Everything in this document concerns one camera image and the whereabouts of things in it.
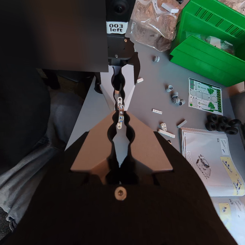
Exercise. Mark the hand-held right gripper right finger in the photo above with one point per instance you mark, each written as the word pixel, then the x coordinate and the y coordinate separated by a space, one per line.
pixel 149 151

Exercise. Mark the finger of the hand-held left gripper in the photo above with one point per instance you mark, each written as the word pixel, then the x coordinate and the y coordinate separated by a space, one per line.
pixel 129 80
pixel 106 84

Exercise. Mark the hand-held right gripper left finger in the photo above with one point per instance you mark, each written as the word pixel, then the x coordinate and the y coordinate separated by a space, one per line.
pixel 91 149

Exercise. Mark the blue and tan pin piece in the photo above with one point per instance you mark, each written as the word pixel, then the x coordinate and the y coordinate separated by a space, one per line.
pixel 120 99

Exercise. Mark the small white lego piece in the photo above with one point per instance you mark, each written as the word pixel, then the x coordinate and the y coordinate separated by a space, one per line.
pixel 140 80

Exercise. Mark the long white lego piece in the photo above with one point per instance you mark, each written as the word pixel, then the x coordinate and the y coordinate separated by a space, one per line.
pixel 166 133

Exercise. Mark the short white holed lego beam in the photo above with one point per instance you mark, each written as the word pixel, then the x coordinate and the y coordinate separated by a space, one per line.
pixel 163 127

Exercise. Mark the thin white lego plate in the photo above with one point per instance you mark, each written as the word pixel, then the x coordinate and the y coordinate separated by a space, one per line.
pixel 157 111

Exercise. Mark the grey lego piece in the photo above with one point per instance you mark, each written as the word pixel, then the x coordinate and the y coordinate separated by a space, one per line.
pixel 181 123

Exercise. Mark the lego instruction booklet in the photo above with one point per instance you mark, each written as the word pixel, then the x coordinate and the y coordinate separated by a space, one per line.
pixel 206 149

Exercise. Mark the white lego panel piece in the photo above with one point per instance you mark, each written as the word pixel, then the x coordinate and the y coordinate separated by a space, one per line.
pixel 166 5
pixel 174 11

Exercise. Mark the printed clear plastic bag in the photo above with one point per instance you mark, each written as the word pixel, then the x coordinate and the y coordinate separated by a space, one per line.
pixel 141 32

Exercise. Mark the clear plastic parts bags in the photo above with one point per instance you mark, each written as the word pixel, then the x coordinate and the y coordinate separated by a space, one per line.
pixel 157 11

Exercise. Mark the person's blue jeans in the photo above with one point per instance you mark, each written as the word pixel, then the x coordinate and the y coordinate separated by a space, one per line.
pixel 28 162

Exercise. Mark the green plastic bin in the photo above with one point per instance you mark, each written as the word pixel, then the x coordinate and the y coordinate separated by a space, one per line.
pixel 201 63
pixel 220 21

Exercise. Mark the green and white sticker sheet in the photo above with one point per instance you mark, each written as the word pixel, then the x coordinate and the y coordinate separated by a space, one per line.
pixel 204 90

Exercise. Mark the pile of black rubber tyres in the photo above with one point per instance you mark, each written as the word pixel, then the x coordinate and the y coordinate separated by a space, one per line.
pixel 222 124

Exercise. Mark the crumpled clear plastic bag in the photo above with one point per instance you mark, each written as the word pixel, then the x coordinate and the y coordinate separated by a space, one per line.
pixel 222 45

